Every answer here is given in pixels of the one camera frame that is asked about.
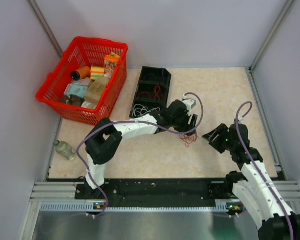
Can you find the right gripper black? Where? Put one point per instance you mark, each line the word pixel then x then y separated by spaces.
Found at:
pixel 222 130

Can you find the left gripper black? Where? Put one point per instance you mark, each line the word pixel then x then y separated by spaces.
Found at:
pixel 187 127

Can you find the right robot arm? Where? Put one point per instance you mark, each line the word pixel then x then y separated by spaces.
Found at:
pixel 273 217

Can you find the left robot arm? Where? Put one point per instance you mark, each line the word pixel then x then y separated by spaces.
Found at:
pixel 102 143

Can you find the black three-compartment tray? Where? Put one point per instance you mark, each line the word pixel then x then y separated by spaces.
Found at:
pixel 152 91

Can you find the brown cardboard box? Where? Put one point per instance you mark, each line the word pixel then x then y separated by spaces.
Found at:
pixel 95 90

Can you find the orange snack box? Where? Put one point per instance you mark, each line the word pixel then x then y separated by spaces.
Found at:
pixel 110 62

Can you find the white cup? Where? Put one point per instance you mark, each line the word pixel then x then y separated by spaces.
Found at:
pixel 88 105

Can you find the yellow green sponge pack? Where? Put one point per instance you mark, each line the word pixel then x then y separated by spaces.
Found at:
pixel 96 72

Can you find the pink packet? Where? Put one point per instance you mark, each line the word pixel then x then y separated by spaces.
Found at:
pixel 83 82

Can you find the orange bottle black cap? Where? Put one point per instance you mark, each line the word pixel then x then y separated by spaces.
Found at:
pixel 80 73

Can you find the dark brown round item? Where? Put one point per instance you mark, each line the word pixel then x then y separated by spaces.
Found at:
pixel 72 100

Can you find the teal packet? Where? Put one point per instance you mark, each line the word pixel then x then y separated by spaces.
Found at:
pixel 76 90

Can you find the red plastic basket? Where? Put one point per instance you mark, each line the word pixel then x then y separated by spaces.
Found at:
pixel 81 52

